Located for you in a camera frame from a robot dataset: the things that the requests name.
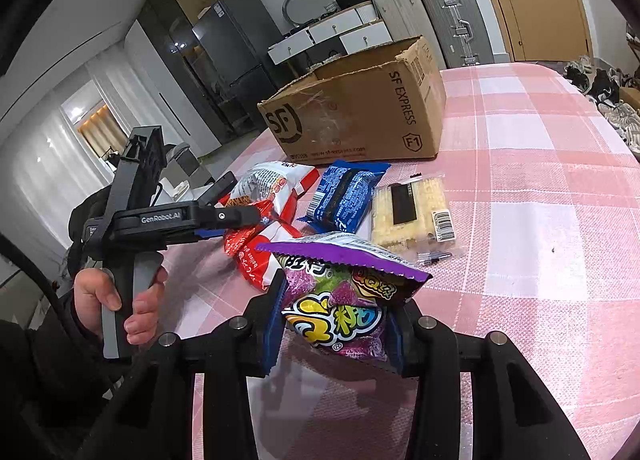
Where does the white curtain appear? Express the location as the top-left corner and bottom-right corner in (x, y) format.
(0, 62), (131, 266)

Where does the beige suitcase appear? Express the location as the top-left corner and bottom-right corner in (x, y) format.
(374, 0), (446, 71)

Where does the cream wafer packet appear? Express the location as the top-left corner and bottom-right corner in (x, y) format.
(370, 172), (458, 261)

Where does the blue snack packet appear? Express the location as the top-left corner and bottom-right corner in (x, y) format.
(297, 159), (391, 235)

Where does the wooden door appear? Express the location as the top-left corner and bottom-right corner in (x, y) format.
(462, 0), (593, 63)

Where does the white red printed snack packet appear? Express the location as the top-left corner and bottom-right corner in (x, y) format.
(227, 161), (321, 221)

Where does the oval mirror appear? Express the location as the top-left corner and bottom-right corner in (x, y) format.
(282, 0), (348, 26)

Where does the white wardrobe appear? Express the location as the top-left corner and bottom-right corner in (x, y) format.
(125, 22), (223, 153)

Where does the person's left forearm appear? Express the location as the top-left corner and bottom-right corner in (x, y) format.
(0, 290), (131, 460)

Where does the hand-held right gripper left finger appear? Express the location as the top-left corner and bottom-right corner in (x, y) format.
(87, 270), (291, 460)

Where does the dark jacket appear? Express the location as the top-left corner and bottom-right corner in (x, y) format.
(67, 187), (118, 261)

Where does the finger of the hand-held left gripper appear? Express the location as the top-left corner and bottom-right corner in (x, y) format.
(194, 204), (265, 242)
(196, 171), (239, 211)

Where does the purple candy packet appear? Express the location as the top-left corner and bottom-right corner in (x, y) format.
(270, 232), (433, 366)

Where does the person's left hand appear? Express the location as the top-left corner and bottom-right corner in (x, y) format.
(74, 265), (168, 348)

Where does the brown cardboard box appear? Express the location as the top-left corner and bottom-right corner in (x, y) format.
(257, 35), (447, 165)

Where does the white drawer dressing table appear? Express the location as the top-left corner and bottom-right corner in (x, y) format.
(267, 4), (393, 66)

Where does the pink checked tablecloth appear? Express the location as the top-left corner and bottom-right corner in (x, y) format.
(165, 62), (640, 460)

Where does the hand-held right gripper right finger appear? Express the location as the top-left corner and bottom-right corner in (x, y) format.
(385, 300), (591, 460)

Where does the silver suitcase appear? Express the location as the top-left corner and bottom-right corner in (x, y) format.
(420, 0), (496, 68)

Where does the scattered pile of sneakers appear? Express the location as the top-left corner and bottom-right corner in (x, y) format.
(562, 55), (640, 161)

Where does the dark glass cabinet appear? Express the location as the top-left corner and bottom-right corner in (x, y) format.
(137, 0), (236, 146)

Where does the grey refrigerator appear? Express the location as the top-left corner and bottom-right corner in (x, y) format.
(192, 0), (283, 133)

